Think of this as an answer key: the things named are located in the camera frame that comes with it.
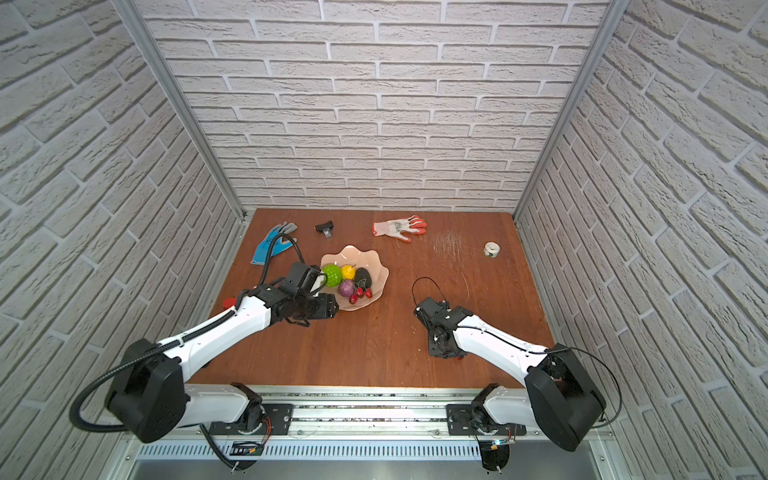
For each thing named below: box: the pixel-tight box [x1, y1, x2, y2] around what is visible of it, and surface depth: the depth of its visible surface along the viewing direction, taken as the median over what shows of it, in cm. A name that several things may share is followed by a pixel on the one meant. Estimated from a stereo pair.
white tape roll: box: [483, 241, 501, 259], surface depth 109 cm
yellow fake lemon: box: [341, 264, 356, 280], surface depth 99 cm
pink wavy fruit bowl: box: [320, 244, 390, 311], surface depth 102 cm
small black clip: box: [315, 220, 334, 239], surface depth 115 cm
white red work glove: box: [372, 214, 428, 243], surface depth 116 cm
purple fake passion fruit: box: [338, 279, 355, 297], surface depth 96 cm
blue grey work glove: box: [250, 221, 298, 266], surface depth 111 cm
